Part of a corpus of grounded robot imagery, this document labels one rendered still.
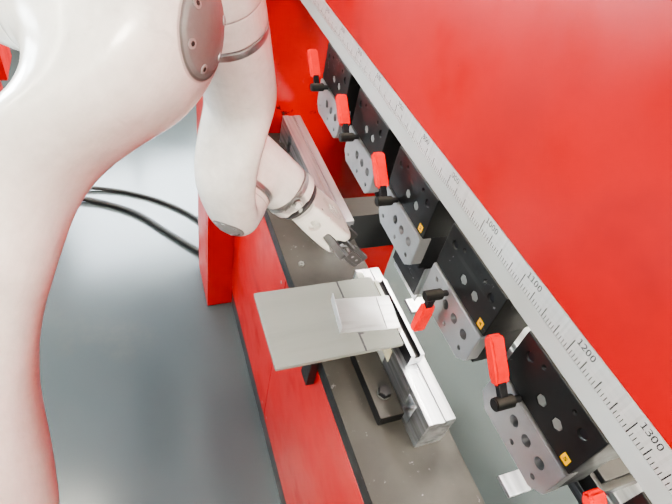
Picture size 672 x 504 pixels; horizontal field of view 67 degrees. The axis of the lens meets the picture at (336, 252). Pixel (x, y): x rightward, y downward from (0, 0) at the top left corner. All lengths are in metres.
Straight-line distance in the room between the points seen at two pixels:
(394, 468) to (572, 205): 0.63
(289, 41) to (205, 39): 1.28
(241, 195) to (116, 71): 0.37
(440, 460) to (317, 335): 0.34
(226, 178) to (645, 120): 0.45
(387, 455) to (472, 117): 0.64
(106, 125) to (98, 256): 2.23
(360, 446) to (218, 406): 1.07
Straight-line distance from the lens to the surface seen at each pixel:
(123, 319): 2.28
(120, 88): 0.30
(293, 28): 1.58
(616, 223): 0.57
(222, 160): 0.64
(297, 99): 1.69
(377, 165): 0.91
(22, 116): 0.32
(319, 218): 0.79
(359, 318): 1.04
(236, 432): 1.99
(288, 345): 0.97
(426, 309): 0.81
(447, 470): 1.08
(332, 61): 1.20
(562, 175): 0.61
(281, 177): 0.75
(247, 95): 0.59
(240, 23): 0.52
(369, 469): 1.03
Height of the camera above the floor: 1.80
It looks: 44 degrees down
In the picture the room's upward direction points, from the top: 14 degrees clockwise
